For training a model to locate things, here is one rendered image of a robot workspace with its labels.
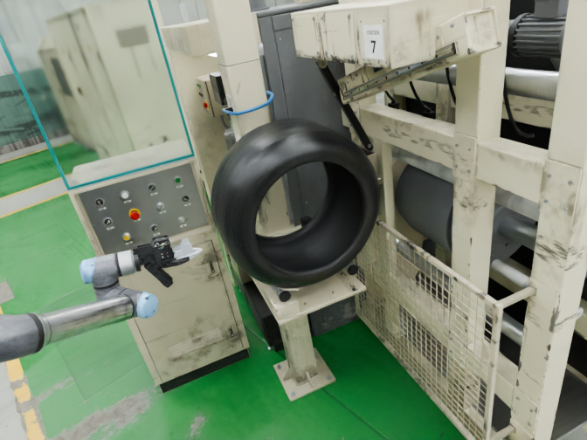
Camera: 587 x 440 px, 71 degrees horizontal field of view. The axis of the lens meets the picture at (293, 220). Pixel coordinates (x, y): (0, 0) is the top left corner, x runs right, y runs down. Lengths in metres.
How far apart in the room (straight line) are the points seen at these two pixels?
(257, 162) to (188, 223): 0.91
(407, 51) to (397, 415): 1.68
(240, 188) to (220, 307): 1.16
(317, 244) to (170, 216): 0.75
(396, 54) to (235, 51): 0.66
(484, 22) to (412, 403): 1.74
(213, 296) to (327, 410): 0.82
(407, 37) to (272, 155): 0.49
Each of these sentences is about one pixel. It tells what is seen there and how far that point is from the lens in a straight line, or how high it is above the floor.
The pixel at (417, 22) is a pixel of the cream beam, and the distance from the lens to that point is 1.14.
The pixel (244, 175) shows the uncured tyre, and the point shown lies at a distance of 1.27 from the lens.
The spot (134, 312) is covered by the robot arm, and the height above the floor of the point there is 1.11.
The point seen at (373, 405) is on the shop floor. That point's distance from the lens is 2.29.
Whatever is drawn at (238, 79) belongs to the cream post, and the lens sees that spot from 1.59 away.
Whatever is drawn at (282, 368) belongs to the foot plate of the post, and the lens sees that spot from 2.49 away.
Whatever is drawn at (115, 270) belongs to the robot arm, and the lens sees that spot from 1.38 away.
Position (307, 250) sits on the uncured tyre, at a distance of 1.71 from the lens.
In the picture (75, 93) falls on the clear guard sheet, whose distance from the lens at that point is 1.90.
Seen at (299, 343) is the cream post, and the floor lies 0.29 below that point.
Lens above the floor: 1.83
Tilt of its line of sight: 28 degrees down
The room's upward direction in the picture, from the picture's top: 10 degrees counter-clockwise
